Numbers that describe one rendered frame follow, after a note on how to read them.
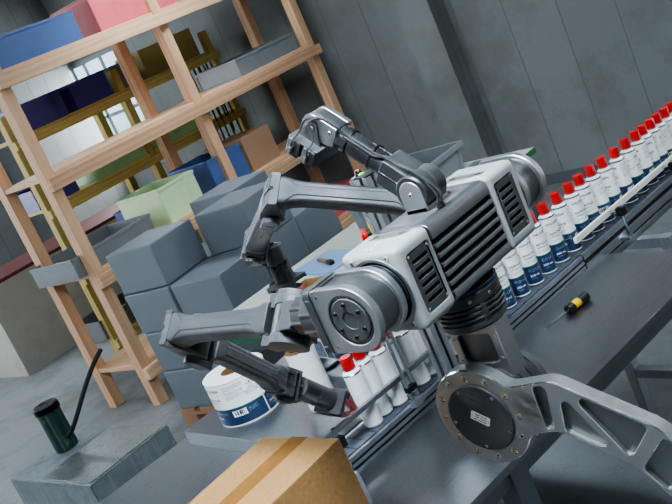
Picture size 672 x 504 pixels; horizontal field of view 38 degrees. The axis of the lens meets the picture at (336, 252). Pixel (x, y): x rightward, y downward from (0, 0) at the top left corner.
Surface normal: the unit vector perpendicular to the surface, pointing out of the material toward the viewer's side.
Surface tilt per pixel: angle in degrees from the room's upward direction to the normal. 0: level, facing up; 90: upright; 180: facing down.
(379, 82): 90
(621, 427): 90
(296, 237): 90
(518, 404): 90
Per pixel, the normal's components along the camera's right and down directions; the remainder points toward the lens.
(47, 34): 0.76, -0.17
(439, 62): -0.60, 0.44
